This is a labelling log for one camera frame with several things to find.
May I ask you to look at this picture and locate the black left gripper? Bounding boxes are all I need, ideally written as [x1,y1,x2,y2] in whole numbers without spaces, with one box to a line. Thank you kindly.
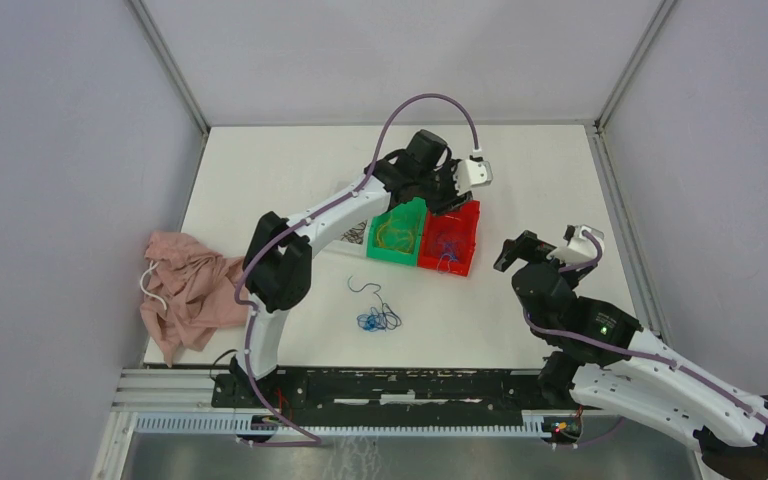
[417,159,474,219]

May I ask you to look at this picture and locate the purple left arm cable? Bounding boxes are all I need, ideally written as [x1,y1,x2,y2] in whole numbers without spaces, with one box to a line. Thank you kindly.
[232,92,485,448]

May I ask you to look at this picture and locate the red plastic bin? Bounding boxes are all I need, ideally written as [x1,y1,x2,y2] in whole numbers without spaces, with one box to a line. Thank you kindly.
[417,200,480,277]

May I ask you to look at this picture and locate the white slotted cable duct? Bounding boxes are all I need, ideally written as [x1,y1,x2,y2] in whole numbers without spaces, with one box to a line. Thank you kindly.
[133,411,548,440]

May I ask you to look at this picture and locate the green plastic bin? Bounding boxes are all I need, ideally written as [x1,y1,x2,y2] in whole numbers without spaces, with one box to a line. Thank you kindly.
[366,198,427,267]

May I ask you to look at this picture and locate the pink cloth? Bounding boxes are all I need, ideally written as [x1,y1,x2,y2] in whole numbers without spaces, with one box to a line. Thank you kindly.
[139,231,249,367]

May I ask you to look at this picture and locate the blue cables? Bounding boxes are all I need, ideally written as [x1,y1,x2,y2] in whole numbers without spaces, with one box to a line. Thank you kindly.
[347,274,403,334]

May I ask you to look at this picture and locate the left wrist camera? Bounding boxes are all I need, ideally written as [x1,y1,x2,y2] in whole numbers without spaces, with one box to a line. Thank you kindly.
[453,157,493,195]

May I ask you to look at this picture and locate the clear plastic bin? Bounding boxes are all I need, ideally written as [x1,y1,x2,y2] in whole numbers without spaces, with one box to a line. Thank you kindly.
[324,220,369,258]

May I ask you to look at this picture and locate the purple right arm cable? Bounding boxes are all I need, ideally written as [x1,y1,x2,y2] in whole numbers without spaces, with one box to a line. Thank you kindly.
[523,228,768,465]

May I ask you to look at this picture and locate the blue cable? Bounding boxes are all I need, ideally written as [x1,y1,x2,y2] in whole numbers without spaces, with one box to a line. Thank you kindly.
[433,228,471,274]

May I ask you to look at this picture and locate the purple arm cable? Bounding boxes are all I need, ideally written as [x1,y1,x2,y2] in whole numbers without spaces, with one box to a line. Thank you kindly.
[232,92,485,448]
[523,228,768,465]

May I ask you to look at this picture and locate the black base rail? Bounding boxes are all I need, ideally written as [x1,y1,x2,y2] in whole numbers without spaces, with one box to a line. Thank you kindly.
[211,366,578,429]

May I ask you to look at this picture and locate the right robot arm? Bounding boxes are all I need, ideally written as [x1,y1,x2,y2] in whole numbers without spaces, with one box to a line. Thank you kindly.
[493,225,768,479]

